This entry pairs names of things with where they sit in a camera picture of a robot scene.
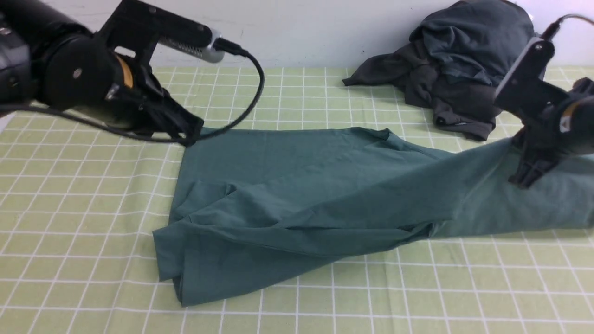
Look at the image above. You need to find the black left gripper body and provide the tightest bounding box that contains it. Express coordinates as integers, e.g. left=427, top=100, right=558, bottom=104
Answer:
left=104, top=51, right=186, bottom=140

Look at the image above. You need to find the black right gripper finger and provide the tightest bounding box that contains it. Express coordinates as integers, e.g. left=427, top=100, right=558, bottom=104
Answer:
left=508, top=154, right=560, bottom=189

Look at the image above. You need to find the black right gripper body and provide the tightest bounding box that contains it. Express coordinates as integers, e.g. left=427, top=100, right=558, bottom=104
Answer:
left=513, top=100, right=594, bottom=158

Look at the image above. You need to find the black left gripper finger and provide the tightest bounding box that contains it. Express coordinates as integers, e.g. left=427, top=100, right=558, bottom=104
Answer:
left=177, top=116, right=204, bottom=147

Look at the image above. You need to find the green long sleeve shirt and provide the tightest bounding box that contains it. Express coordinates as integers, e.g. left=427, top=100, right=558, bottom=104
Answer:
left=153, top=127, right=593, bottom=307

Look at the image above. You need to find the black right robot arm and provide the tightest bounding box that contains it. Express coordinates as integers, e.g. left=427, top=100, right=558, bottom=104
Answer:
left=508, top=77, right=594, bottom=189

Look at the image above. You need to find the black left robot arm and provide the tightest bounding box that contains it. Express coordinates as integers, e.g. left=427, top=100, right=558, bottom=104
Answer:
left=1, top=0, right=213, bottom=147

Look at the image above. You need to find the dark grey clothes pile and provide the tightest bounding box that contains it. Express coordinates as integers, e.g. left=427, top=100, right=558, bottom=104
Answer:
left=343, top=0, right=537, bottom=141

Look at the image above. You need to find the black camera cable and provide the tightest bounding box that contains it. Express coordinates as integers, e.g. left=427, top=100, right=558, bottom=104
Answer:
left=0, top=38, right=265, bottom=142

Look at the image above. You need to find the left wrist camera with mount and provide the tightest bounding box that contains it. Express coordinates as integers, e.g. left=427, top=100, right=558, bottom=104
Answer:
left=95, top=0, right=224, bottom=64

